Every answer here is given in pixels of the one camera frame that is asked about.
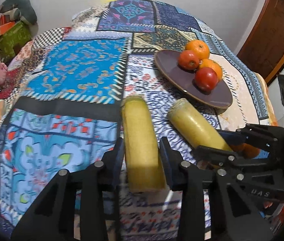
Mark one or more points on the grey green pillow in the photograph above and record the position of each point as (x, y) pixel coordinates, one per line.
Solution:
(19, 10)

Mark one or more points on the large orange front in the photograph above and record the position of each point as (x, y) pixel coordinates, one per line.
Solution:
(213, 65)

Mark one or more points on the patchwork patterned bedspread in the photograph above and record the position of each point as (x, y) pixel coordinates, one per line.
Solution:
(65, 90)

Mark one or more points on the small mandarin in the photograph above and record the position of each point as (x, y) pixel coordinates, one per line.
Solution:
(250, 151)
(238, 148)

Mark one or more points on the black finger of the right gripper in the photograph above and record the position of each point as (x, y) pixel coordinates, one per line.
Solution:
(263, 137)
(208, 158)

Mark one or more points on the red tomato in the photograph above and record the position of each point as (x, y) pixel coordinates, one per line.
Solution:
(188, 60)
(206, 79)

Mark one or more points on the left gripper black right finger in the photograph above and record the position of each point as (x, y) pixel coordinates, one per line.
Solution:
(233, 215)

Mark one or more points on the orange yellow blanket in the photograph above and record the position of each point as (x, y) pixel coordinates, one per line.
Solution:
(270, 110)

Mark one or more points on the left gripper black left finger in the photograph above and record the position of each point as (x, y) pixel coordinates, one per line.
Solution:
(51, 215)

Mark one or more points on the purple round plate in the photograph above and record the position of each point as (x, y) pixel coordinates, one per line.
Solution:
(167, 63)

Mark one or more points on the green cardboard box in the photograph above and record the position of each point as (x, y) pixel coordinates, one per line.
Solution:
(13, 40)

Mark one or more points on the brown wooden door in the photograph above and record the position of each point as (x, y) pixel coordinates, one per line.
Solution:
(263, 50)

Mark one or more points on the large orange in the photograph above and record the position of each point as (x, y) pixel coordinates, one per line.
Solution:
(213, 65)
(200, 48)

